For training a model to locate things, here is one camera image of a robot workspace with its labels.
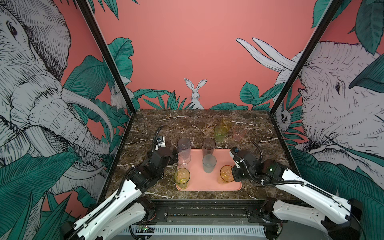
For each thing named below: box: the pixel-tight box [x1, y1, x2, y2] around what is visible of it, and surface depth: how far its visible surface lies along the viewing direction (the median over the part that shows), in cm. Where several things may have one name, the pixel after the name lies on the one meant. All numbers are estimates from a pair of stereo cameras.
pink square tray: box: [176, 148, 242, 191], surface depth 85 cm
